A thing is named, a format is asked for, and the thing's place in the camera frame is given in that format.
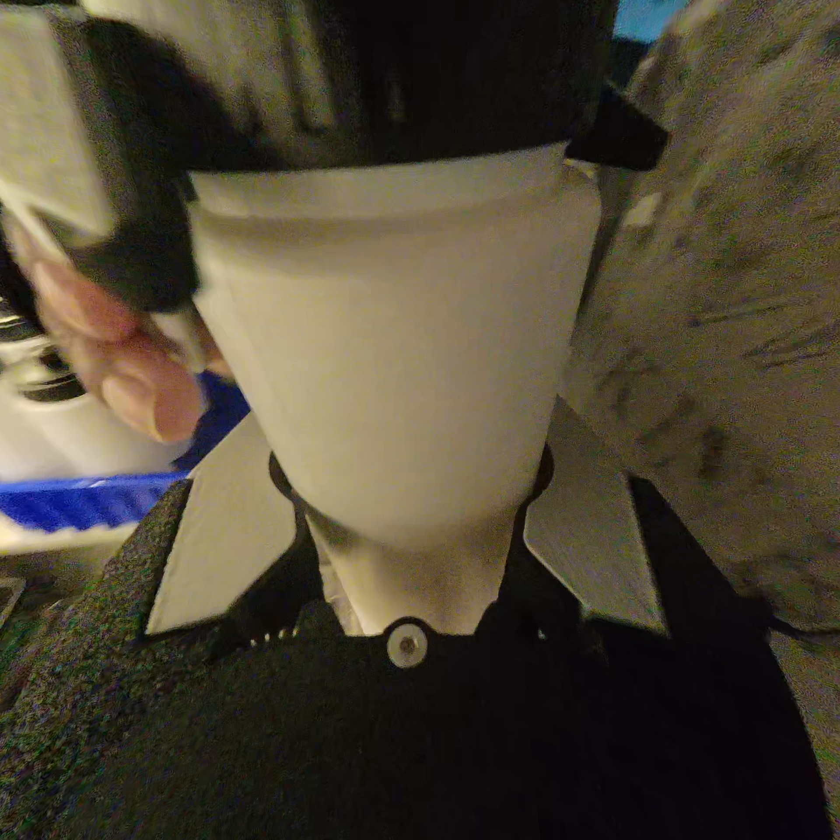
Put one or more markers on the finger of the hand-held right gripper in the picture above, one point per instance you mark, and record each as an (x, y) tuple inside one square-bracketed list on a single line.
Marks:
[(39, 131), (617, 134)]

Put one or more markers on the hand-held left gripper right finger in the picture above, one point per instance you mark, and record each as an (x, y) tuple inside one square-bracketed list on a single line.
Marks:
[(590, 525)]

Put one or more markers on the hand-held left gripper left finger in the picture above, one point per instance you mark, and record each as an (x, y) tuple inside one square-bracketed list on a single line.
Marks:
[(223, 525)]

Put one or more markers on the blue plastic bin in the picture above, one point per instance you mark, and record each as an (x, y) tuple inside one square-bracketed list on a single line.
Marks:
[(65, 502)]

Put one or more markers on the white squeeze bottle black cap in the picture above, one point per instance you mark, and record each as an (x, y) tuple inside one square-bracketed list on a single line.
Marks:
[(394, 328), (79, 439)]

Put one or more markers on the person's right hand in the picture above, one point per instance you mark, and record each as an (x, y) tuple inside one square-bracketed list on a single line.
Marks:
[(131, 374)]

